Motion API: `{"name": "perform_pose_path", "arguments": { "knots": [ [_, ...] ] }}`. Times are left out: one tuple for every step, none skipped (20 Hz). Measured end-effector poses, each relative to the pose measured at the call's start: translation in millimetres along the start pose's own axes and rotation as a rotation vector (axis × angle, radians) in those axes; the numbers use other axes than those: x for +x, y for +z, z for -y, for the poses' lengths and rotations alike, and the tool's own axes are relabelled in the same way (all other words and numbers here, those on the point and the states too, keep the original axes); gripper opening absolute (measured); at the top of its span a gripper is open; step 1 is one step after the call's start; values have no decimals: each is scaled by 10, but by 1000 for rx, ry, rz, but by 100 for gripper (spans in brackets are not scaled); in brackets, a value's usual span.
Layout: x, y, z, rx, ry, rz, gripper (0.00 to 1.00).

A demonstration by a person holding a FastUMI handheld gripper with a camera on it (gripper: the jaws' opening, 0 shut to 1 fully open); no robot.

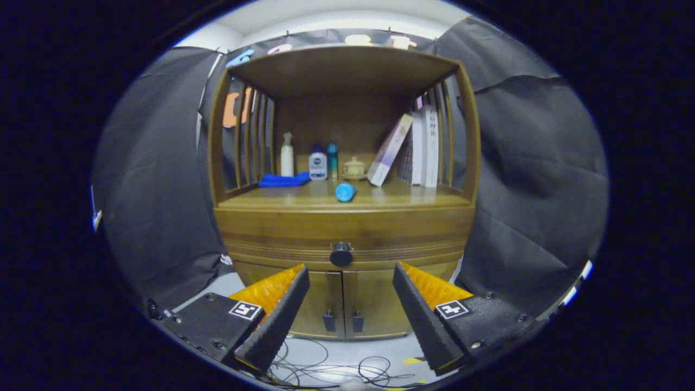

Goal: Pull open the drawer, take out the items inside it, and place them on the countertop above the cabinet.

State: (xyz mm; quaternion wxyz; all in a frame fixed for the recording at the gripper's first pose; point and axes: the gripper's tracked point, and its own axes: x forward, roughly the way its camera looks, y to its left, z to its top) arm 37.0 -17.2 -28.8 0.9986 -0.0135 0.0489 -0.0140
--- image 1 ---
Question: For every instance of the purple and white book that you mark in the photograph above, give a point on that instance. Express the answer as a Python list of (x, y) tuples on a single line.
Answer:
[(388, 152)]

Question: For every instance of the yellow floor tape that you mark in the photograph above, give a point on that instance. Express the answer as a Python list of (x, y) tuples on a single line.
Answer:
[(412, 360)]

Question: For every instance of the plain white book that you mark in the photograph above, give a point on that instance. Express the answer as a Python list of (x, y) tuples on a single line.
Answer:
[(417, 149)]

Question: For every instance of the slim teal bottle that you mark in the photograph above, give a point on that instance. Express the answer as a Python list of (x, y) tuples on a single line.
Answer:
[(332, 161)]

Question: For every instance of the beige lidded tea cup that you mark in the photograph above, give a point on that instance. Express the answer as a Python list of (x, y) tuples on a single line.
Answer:
[(354, 168)]

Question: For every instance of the white spray bottle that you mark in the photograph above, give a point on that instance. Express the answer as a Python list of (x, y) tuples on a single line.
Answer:
[(286, 160)]

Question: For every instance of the white lotion bottle blue cap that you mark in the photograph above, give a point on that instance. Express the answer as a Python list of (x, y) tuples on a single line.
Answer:
[(317, 165)]

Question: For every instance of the black round drawer knob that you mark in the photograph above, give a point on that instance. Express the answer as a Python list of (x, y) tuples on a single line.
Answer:
[(341, 254)]

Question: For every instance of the blue and white tube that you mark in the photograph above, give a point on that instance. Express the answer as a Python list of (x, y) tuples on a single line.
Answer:
[(345, 191)]

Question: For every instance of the dark patterned book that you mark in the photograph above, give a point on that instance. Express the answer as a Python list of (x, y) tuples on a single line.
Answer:
[(404, 163)]

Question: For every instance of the white book black spine letters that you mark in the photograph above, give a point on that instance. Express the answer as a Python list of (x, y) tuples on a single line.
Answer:
[(431, 146)]

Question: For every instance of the wooden cabinet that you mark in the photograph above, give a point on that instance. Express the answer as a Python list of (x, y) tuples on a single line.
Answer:
[(342, 68)]

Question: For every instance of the blue folded cloth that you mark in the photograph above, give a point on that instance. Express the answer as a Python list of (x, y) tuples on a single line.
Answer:
[(282, 180)]

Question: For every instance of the wooden drawer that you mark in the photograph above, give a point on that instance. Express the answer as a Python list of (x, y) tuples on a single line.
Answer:
[(271, 228)]

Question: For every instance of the wooden countertop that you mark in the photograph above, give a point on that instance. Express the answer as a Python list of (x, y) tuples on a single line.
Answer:
[(391, 196)]

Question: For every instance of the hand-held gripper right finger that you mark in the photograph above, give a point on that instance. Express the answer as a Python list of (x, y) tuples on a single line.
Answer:
[(421, 315)]

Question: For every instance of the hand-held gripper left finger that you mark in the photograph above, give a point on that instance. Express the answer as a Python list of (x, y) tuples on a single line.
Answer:
[(279, 315)]

